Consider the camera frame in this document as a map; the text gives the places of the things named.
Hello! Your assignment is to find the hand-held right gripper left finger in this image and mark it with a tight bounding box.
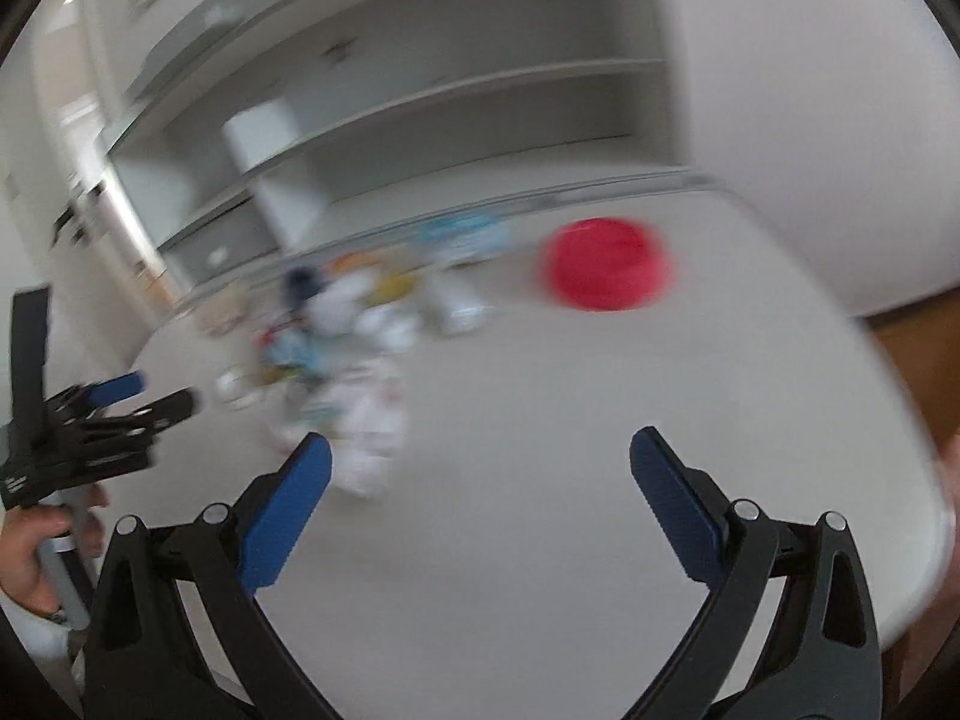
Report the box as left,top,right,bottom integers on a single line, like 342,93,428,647
86,431,338,720

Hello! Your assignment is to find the red plastic bowl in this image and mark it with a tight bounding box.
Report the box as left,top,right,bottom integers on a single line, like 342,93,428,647
538,216,672,312

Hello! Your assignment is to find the black door handle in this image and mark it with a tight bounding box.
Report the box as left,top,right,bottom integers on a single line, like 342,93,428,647
51,191,104,245

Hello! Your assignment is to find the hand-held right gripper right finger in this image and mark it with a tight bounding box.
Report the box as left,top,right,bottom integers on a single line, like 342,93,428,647
619,426,882,720

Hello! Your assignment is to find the grey metal rail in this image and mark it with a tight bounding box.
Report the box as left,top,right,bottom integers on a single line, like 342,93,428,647
172,171,725,310

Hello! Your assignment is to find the white shelf unit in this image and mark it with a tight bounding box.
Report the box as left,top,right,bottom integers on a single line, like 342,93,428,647
97,0,698,293

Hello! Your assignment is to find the person's left forearm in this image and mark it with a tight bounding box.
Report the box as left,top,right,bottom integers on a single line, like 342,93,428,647
0,585,83,691

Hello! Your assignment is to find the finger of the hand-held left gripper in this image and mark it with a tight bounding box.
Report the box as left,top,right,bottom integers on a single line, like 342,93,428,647
79,371,147,407
112,388,200,436

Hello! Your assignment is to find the pile of wrappers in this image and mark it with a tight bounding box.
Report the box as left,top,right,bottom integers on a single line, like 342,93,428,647
214,214,518,497

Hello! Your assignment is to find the person's left hand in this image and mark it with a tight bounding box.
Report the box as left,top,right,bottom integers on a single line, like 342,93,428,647
0,485,108,611

